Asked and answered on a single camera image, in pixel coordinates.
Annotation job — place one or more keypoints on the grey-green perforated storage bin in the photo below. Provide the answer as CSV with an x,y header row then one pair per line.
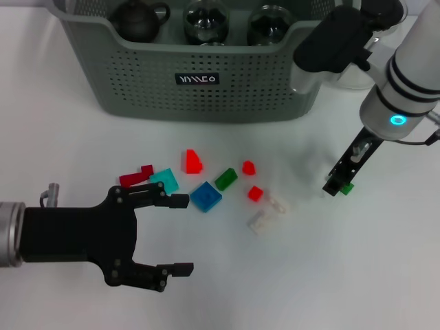
x,y
240,86

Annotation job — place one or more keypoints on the green plate brick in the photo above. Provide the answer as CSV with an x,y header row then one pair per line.
x,y
348,189

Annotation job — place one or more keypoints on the tall red wedge brick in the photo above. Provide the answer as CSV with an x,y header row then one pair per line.
x,y
192,161

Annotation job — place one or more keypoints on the green rectangular brick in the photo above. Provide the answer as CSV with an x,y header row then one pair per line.
x,y
225,178

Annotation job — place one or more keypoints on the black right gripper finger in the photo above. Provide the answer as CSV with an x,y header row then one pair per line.
x,y
332,187

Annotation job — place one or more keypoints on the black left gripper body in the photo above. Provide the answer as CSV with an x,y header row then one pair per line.
x,y
79,233

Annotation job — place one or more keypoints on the dark red long brick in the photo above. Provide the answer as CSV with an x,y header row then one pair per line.
x,y
132,178

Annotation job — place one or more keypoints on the blue square plate brick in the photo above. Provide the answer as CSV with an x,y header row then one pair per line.
x,y
206,197

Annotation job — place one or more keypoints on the glass teacup with black sleeve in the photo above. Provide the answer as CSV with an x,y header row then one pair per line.
x,y
269,25
206,24
211,44

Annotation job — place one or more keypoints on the white plate brick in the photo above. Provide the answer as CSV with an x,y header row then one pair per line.
x,y
260,223
278,203

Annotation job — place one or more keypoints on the small red slope brick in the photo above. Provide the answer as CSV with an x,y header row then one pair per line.
x,y
248,168

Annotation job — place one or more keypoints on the black ceramic teapot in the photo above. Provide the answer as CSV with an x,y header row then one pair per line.
x,y
134,22

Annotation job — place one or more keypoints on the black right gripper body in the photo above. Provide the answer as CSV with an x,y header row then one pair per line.
x,y
357,154

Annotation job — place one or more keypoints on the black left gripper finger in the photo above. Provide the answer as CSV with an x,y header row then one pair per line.
x,y
177,201
180,269

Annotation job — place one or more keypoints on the teal square plate brick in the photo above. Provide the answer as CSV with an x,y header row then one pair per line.
x,y
166,178

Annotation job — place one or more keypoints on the small red cube brick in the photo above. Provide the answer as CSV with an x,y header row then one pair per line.
x,y
255,193

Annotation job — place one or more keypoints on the glass carafe with black lid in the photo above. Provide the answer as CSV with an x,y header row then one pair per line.
x,y
357,80

